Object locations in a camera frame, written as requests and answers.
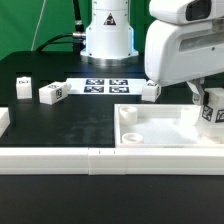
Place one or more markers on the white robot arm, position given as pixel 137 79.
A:
pixel 110 38

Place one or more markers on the white U-shaped obstacle fence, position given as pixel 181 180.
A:
pixel 111 161

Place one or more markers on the white fiducial marker sheet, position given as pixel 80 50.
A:
pixel 106 86

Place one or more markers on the white square tabletop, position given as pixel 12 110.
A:
pixel 160 126

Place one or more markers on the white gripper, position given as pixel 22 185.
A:
pixel 179 53

